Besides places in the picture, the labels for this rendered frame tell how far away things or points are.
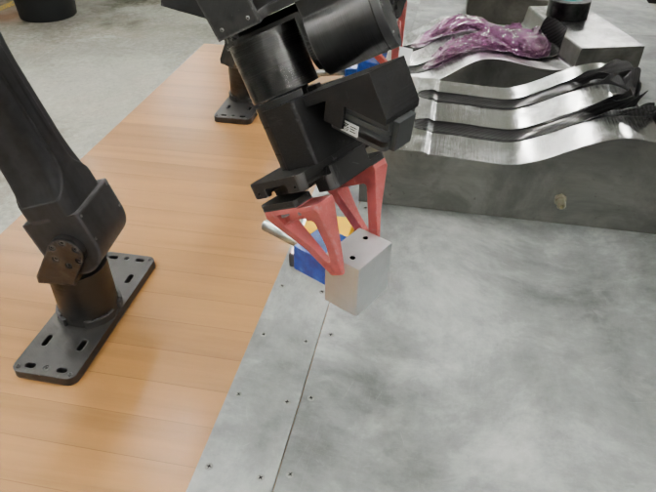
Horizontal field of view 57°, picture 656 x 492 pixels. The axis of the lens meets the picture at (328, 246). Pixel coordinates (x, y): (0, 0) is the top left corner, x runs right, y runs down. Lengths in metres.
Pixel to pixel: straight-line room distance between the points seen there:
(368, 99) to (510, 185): 0.45
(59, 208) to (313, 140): 0.26
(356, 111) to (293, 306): 0.32
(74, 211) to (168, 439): 0.23
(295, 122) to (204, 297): 0.32
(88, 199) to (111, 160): 0.42
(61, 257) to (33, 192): 0.07
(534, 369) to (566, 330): 0.08
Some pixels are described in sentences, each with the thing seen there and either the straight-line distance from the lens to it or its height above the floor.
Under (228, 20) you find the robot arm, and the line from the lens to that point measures 0.46.
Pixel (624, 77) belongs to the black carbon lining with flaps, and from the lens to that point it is 0.98.
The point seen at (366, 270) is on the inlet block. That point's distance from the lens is 0.51.
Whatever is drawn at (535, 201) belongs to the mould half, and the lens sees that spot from 0.86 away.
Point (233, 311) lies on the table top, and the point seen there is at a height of 0.80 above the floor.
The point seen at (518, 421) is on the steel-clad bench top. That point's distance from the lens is 0.61.
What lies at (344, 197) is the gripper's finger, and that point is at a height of 0.98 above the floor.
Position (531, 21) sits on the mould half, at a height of 0.89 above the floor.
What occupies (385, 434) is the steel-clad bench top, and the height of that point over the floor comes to 0.80.
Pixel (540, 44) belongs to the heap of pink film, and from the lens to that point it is 1.25.
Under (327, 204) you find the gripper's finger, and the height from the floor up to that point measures 1.02.
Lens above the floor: 1.27
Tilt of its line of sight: 37 degrees down
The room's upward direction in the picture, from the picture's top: straight up
